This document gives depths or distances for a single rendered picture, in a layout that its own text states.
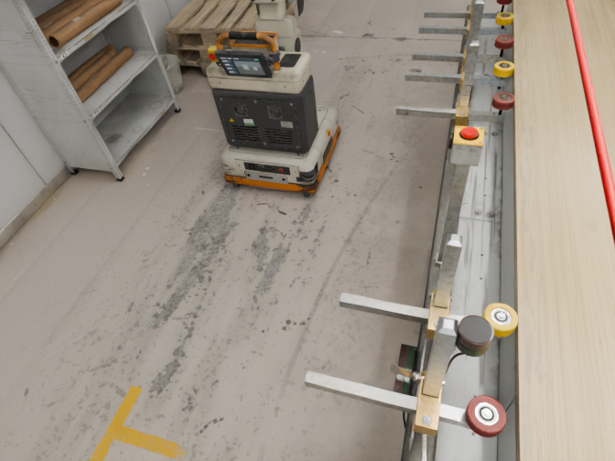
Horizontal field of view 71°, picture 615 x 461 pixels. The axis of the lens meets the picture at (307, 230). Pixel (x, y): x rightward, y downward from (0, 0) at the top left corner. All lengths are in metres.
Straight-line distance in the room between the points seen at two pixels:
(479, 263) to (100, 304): 1.95
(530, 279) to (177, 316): 1.72
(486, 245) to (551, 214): 0.32
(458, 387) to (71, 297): 2.11
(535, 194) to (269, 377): 1.35
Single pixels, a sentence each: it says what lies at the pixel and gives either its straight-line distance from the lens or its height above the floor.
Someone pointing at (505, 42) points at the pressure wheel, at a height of 0.91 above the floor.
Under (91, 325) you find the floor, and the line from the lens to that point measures 2.59.
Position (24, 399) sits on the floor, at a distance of 2.56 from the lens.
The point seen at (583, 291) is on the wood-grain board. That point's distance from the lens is 1.31.
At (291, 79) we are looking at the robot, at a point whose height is 0.78.
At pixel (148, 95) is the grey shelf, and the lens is 3.94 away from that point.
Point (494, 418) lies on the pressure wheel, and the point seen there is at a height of 0.90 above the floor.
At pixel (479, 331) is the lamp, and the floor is 1.17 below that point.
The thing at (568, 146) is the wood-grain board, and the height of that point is 0.90.
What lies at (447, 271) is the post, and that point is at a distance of 1.09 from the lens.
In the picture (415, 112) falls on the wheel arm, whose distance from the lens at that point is 1.95.
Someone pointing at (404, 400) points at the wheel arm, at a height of 0.86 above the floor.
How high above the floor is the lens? 1.89
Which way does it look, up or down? 48 degrees down
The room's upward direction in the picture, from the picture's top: 9 degrees counter-clockwise
